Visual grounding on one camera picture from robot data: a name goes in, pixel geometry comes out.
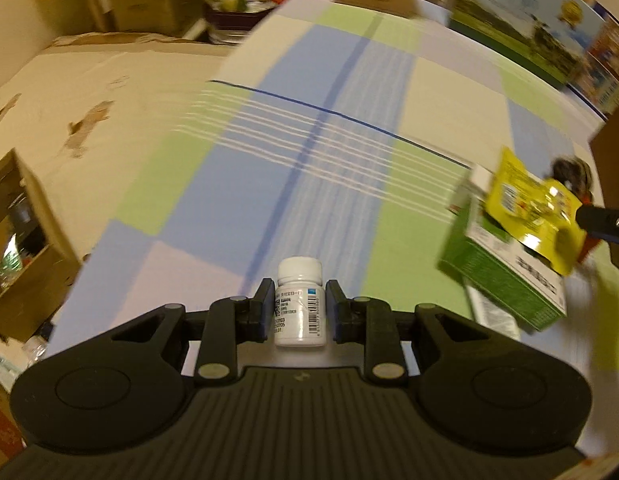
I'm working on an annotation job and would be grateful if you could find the open brown cardboard box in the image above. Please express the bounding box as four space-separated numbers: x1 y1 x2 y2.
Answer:
0 149 83 343

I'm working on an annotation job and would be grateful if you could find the dark clutter pile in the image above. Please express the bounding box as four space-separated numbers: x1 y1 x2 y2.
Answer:
202 0 290 43

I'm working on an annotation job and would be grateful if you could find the yellow snack packet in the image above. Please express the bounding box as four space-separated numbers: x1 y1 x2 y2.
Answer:
483 146 585 276

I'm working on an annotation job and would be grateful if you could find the brown storage box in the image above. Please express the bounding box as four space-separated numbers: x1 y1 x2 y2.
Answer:
588 105 619 271

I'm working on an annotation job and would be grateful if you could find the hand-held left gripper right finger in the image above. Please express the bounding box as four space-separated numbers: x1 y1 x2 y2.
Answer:
325 280 490 386

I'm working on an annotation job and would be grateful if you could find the colourful printed milk case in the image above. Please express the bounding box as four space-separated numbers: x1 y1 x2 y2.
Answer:
567 2 619 121

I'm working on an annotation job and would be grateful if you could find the white pill bottle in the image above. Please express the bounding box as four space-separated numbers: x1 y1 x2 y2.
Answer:
274 256 326 348

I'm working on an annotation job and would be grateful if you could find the green white carton box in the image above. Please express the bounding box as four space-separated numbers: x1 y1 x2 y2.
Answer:
437 164 568 332

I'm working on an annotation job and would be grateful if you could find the checked blue green tablecloth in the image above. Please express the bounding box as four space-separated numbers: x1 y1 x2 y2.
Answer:
50 0 619 461

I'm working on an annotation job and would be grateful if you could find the clear plastic bottle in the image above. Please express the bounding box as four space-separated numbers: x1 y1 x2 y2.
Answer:
20 334 51 365

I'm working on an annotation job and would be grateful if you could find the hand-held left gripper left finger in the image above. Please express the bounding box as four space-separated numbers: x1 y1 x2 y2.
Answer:
110 277 276 386

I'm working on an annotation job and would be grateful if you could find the beige torn cardboard sheet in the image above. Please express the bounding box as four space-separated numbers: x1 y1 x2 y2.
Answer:
0 32 236 241

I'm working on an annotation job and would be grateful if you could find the dark hair scrunchie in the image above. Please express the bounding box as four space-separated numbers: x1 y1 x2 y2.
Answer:
548 157 596 201

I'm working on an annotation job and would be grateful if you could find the blue green milk carton case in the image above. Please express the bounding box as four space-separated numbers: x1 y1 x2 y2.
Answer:
449 0 606 91

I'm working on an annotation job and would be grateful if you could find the white tube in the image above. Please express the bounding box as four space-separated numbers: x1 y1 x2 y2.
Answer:
464 282 521 343

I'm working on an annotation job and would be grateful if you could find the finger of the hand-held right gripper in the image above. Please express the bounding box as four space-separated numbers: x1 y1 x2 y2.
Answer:
575 204 619 247

